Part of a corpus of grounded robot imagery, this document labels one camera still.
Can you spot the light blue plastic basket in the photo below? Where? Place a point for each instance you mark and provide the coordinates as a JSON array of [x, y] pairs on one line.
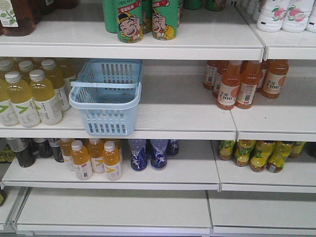
[[107, 93]]

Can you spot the blue sports drink bottle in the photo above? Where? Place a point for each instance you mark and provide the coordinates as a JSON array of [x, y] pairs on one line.
[[138, 154], [172, 147], [159, 159]]

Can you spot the white shelf unit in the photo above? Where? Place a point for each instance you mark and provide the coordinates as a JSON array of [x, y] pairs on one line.
[[196, 194]]

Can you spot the orange juice bottle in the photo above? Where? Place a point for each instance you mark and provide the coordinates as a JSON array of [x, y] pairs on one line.
[[81, 160], [111, 160], [95, 150]]

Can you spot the orange C100 drink bottle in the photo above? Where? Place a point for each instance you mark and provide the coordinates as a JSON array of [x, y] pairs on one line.
[[249, 80], [229, 86], [275, 78]]

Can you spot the yellow iced tea bottle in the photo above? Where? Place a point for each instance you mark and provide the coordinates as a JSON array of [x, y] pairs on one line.
[[260, 154], [226, 148], [242, 153], [277, 160], [297, 149]]

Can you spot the green cartoon tea can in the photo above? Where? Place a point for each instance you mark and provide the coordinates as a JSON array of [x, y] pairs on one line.
[[129, 20], [165, 19]]

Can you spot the dark tea bottle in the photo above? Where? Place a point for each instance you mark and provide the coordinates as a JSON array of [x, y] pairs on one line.
[[56, 149], [20, 147], [43, 147]]

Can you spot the pale green juice bottle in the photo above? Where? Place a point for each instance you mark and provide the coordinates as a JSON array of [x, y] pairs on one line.
[[8, 116], [58, 83], [21, 98], [46, 102]]

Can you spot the white peach drink bottle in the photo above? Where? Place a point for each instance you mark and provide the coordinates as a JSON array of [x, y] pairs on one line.
[[297, 15], [272, 15]]

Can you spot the brown tea bottle white label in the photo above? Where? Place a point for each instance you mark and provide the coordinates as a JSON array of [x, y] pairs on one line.
[[16, 18]]

